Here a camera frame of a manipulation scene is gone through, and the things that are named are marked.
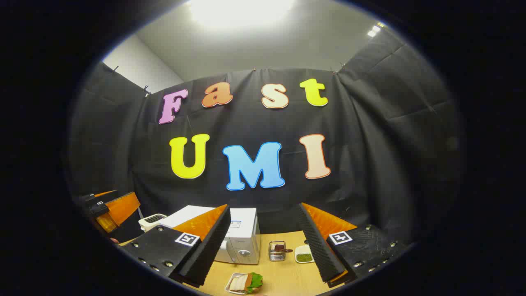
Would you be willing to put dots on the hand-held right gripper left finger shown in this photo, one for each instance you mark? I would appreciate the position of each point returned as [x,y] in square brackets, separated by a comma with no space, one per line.
[205,250]

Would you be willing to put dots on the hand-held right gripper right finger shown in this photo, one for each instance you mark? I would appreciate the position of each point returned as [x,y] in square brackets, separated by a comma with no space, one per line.
[318,246]

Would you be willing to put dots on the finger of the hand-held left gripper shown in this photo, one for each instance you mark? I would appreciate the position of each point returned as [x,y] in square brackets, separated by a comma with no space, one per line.
[96,203]
[123,209]

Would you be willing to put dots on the white microwave oven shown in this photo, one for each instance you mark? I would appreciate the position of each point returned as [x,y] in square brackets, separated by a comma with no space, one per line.
[244,234]

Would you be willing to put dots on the sandwich with green lettuce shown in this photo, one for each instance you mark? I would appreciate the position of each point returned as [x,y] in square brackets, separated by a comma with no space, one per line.
[246,283]

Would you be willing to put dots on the white divided dish of beans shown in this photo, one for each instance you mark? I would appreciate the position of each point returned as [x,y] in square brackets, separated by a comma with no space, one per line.
[304,257]

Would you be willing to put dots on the white toaster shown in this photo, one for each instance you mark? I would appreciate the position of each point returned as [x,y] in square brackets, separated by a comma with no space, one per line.
[150,221]

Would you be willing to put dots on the brown wooden tool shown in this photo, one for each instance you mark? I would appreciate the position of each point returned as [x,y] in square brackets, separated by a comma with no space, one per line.
[281,248]

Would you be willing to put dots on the white plastic tray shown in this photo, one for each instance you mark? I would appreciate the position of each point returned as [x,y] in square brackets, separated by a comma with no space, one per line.
[227,289]

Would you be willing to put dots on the small ceiling light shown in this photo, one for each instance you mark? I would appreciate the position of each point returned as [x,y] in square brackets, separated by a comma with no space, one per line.
[374,31]

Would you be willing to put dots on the large ceiling light panel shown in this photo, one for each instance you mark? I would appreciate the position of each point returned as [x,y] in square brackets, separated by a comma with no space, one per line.
[238,10]

